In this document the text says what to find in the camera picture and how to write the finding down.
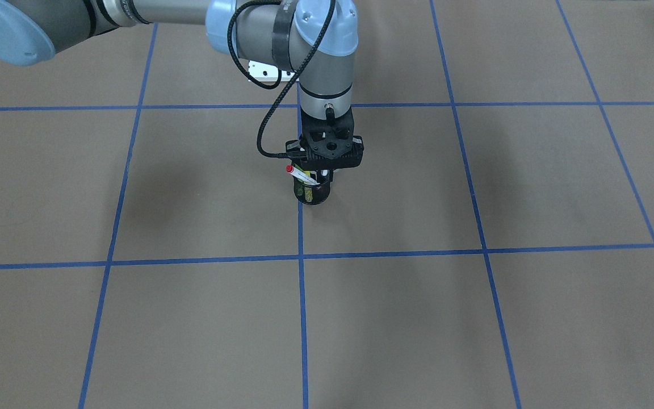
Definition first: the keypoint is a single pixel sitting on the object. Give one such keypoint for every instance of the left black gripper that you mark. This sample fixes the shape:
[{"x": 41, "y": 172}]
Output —
[{"x": 347, "y": 124}]

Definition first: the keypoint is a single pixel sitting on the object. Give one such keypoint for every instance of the red capped white marker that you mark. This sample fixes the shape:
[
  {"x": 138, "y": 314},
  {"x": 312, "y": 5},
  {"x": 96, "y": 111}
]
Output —
[{"x": 301, "y": 176}]

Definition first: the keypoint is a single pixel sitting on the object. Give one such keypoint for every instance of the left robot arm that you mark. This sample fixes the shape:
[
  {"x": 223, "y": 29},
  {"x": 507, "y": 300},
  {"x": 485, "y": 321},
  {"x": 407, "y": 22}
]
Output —
[{"x": 204, "y": 52}]

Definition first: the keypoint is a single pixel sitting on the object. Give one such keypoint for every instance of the black mesh pen cup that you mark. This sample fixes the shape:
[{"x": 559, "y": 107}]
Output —
[{"x": 313, "y": 195}]

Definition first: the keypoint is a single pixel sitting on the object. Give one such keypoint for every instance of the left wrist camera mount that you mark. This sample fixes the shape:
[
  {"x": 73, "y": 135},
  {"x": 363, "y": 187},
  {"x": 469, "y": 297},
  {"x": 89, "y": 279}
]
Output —
[{"x": 324, "y": 159}]

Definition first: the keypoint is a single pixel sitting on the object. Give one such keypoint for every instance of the white camera stand base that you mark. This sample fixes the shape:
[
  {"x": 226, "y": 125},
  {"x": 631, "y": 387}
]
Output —
[{"x": 268, "y": 73}]

